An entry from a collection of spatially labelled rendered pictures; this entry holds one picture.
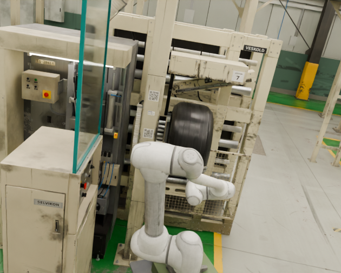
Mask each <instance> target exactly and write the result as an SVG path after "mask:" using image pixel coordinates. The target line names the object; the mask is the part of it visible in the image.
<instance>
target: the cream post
mask: <svg viewBox="0 0 341 273"><path fill-rule="evenodd" d="M177 4H178V0H158V2H157V7H156V15H155V23H154V31H153V39H152V47H151V51H150V59H149V67H148V75H147V83H146V91H145V99H144V104H143V111H142V119H141V127H140V135H139V143H141V142H147V141H154V142H156V137H157V133H158V126H159V119H160V112H161V105H162V99H163V92H164V87H165V81H166V74H167V67H168V60H169V53H170V49H171V42H172V36H173V29H174V22H175V15H176V9H177ZM149 90H154V91H158V92H160V94H159V101H158V102H157V101H150V100H148V95H149ZM148 111H152V112H155V115H148ZM144 128H148V129H154V133H153V138H152V139H150V138H143V130H144ZM144 216H145V180H144V178H143V177H142V174H141V173H140V171H139V170H138V169H136V168H135V171H134V179H133V187H132V195H131V200H130V208H129V216H128V224H127V231H126V240H125V244H124V252H123V258H124V259H129V256H130V254H131V258H130V259H131V260H135V261H137V258H138V256H137V255H135V254H134V253H133V252H132V250H131V248H130V243H131V239H132V236H133V234H134V233H135V232H136V231H137V230H139V229H141V228H142V227H143V219H144Z"/></svg>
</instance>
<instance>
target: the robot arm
mask: <svg viewBox="0 0 341 273"><path fill-rule="evenodd" d="M130 160H131V163H132V165H133V166H134V167H135V168H136V169H138V170H139V171H140V173H141V174H142V177H143V178H144V180H145V224H144V226H143V227H142V228H141V229H139V230H137V231H136V232H135V233H134V234H133V236H132V239H131V243H130V248H131V250H132V252H133V253H134V254H135V255H137V256H138V257H140V258H142V259H145V260H147V261H151V262H156V263H162V264H166V269H167V270H168V271H169V273H202V272H204V271H206V270H207V269H208V268H207V265H202V259H203V246H202V241H201V239H200V237H199V236H198V235H197V234H196V233H195V232H193V231H183V232H181V233H179V234H178V235H174V236H172V235H169V234H168V231H167V229H166V227H165V226H164V225H163V223H164V211H165V189H166V179H167V178H168V176H169V174H171V175H176V176H183V177H186V178H187V182H186V188H185V194H186V199H187V202H188V203H189V204H190V205H193V206H197V205H199V204H200V203H201V202H202V201H203V200H207V199H210V200H223V199H229V198H232V197H233V196H234V194H235V186H234V185H233V184H232V183H230V182H228V181H224V180H221V179H215V178H213V177H210V176H207V175H205V174H203V172H202V171H203V169H204V162H203V159H202V156H201V155H200V153H199V152H198V151H197V150H195V149H193V148H185V147H180V146H175V145H171V144H167V143H162V142H154V141H147V142H141V143H138V144H137V145H135V146H134V147H133V150H132V153H131V157H130Z"/></svg>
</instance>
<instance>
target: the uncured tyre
mask: <svg viewBox="0 0 341 273"><path fill-rule="evenodd" d="M212 137H213V113H212V111H211V110H210V109H209V107H207V106H205V105H200V104H195V103H189V102H179V103H177V104H176V105H175V106H174V107H173V110H172V114H171V117H170V122H169V129H168V135H167V142H166V143H167V144H171V145H175V146H180V147H185V148H193V149H195V150H197V151H198V152H199V153H200V155H201V156H202V159H203V162H204V167H205V166H207V163H208V159H209V154H210V151H211V145H212ZM169 175H170V176H174V177H180V178H186V177H183V176H179V175H171V174H169Z"/></svg>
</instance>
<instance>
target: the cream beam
mask: <svg viewBox="0 0 341 273"><path fill-rule="evenodd" d="M248 69H249V67H248V66H247V65H245V64H244V63H243V62H237V61H231V60H224V59H220V58H214V57H208V56H201V55H195V54H189V53H182V52H178V51H172V53H171V57H170V64H169V71H168V73H171V74H177V75H183V76H190V77H198V78H201V79H207V80H213V81H220V82H227V83H233V84H237V85H243V86H244V85H245V81H246V77H247V73H248ZM234 70H235V71H239V72H245V75H244V79H243V82H236V81H231V80H232V75H233V71H234Z"/></svg>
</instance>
